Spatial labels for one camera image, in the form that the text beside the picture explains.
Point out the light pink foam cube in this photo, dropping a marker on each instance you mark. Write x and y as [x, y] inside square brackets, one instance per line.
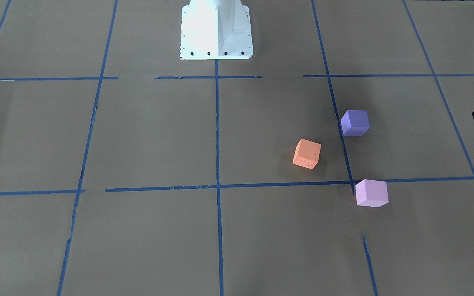
[371, 193]

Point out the orange foam cube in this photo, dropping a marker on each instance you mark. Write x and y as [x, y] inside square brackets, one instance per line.
[307, 154]

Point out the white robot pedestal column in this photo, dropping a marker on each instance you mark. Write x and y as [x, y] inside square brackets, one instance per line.
[215, 30]

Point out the dark purple foam cube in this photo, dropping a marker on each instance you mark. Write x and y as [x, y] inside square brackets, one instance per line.
[355, 123]

